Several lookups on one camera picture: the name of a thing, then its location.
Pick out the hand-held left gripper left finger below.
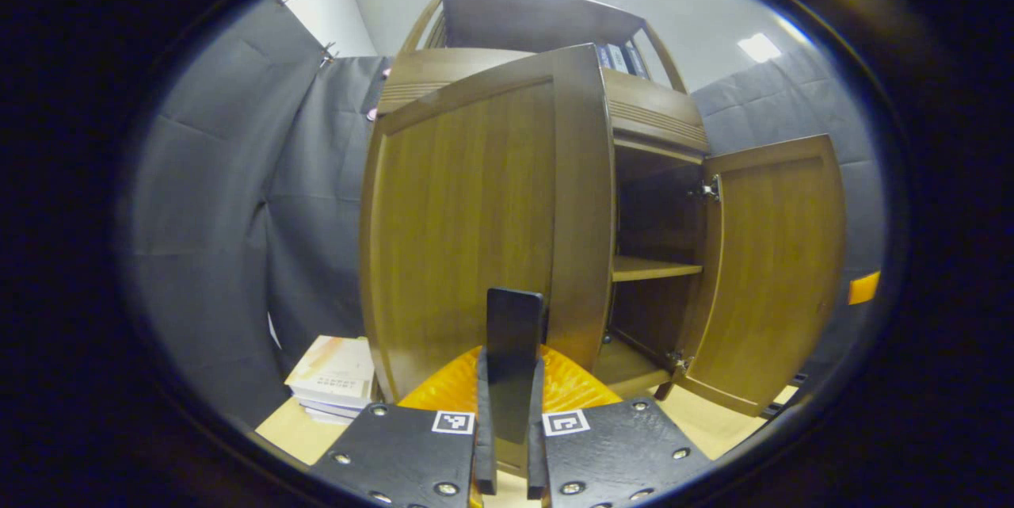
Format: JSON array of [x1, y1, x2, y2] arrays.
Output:
[[309, 346, 496, 508]]

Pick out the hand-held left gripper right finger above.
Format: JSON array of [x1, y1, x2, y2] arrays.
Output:
[[527, 346, 714, 508]]

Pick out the wooden cabinet door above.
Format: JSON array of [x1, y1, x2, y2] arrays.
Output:
[[673, 134, 847, 418], [360, 44, 617, 477]]

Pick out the black door handle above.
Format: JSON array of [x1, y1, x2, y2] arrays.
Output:
[[485, 287, 546, 445]]

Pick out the wooden double-door shoe cabinet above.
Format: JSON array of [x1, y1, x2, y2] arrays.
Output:
[[376, 0, 710, 402]]

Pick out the stack of books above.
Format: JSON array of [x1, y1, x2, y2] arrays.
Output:
[[285, 335, 377, 425]]

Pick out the small ceiling light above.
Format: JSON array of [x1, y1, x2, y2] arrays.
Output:
[[737, 32, 782, 63]]

